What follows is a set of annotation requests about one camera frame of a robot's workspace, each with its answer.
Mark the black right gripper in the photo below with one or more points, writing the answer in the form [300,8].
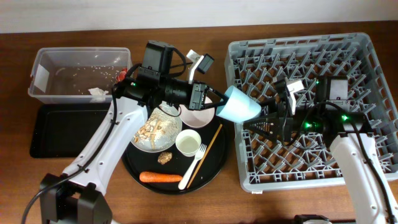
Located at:
[282,122]

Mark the white plastic cup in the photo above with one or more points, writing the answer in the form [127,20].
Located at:
[188,142]

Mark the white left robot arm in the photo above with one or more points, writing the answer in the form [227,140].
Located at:
[77,196]

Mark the orange carrot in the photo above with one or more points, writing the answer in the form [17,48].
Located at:
[153,177]

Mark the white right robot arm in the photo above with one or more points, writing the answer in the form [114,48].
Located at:
[350,139]

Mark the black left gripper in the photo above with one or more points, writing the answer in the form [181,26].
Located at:
[198,96]

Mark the grey dishwasher rack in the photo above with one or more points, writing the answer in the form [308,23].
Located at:
[251,65]

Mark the crumpled white tissue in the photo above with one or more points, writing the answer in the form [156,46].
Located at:
[98,95]

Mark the red snack wrapper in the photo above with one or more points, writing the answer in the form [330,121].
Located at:
[121,75]

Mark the wooden chopstick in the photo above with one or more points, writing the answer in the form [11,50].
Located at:
[204,156]

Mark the white plastic fork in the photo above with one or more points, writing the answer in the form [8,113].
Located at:
[198,156]

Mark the brown food scrap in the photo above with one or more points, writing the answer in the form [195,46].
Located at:
[164,158]

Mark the rectangular black tray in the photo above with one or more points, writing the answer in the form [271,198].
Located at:
[63,130]

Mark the light blue plastic cup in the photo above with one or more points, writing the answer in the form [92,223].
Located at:
[239,107]

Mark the clear plastic waste bin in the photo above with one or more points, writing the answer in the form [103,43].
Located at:
[65,74]

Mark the round black tray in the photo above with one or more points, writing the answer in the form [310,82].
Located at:
[137,161]

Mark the grey plate with food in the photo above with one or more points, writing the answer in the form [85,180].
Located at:
[159,132]

